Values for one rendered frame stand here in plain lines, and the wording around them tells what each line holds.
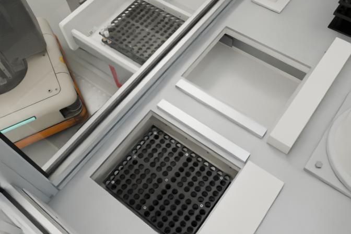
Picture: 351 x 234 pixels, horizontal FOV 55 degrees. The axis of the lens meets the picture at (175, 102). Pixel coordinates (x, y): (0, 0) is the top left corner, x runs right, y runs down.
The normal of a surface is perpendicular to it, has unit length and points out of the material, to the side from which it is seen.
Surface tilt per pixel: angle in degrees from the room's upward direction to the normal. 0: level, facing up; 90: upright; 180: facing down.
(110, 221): 0
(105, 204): 0
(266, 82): 0
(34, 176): 90
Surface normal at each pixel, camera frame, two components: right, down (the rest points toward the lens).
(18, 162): 0.79, 0.49
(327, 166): -0.07, -0.52
